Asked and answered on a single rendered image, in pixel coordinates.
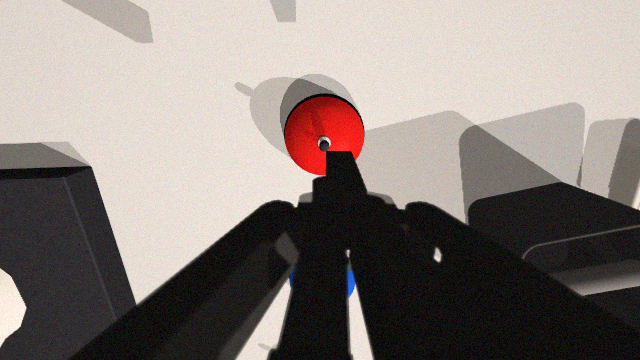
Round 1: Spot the blue bell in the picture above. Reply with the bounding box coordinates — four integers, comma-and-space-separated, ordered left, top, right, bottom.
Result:
289, 256, 355, 297

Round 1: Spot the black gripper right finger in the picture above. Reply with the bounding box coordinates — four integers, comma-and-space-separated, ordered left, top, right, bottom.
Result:
339, 151, 640, 360

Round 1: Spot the red dome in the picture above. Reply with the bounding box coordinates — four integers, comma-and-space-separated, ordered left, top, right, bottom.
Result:
284, 93, 365, 175

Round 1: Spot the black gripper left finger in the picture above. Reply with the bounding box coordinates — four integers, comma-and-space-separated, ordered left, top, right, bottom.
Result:
68, 151, 354, 360

